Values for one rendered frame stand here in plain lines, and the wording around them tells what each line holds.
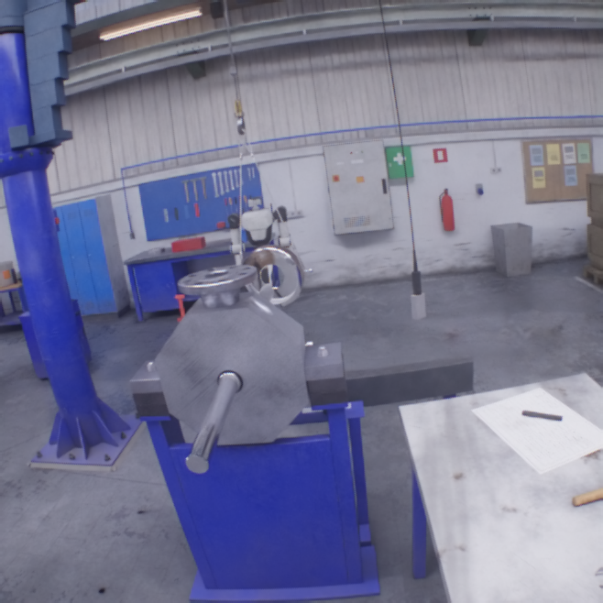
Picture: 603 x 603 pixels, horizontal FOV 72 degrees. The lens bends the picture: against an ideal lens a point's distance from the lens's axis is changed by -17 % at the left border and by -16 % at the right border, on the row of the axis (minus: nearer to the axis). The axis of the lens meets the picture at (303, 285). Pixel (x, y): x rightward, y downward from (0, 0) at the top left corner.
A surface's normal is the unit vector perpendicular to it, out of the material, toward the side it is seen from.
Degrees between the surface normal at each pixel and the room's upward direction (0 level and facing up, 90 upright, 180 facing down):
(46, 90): 90
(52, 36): 90
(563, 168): 90
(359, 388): 90
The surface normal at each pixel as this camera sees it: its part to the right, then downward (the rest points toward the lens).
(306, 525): -0.04, 0.25
